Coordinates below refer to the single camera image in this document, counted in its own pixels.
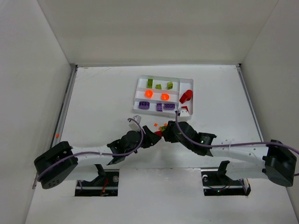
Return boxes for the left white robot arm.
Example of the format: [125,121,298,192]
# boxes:
[34,126,162,189]

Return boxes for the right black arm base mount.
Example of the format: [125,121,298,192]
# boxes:
[201,161,251,196]

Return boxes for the white compartment sorting tray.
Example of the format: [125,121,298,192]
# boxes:
[133,75,194,120]

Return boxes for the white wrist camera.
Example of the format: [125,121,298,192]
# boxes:
[130,115,142,128]
[179,108,190,118]

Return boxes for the purple butterfly lego bricks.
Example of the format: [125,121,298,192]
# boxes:
[156,103,163,112]

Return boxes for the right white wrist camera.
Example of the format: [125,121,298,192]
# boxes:
[179,108,190,118]

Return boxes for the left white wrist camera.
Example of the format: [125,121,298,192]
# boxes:
[130,115,142,128]

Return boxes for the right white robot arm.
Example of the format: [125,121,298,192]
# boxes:
[160,121,297,187]

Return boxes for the red oval flower lego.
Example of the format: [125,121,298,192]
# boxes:
[185,90,193,98]

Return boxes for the orange round lego disc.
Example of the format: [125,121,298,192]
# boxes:
[144,90,153,98]

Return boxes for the purple half butterfly lego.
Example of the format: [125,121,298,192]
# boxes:
[164,104,175,110]

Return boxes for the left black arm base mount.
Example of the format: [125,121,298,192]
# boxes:
[75,164,119,197]

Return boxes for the lime green sloped lego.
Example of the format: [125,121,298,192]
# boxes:
[167,82,173,90]

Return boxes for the small orange lego pieces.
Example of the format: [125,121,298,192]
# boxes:
[154,123,168,130]

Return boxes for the purple paw print lego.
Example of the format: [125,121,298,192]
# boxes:
[138,101,150,110]

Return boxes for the lime green long lego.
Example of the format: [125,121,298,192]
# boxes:
[147,79,153,89]

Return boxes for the orange curved lego piece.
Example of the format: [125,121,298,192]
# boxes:
[161,93,170,101]

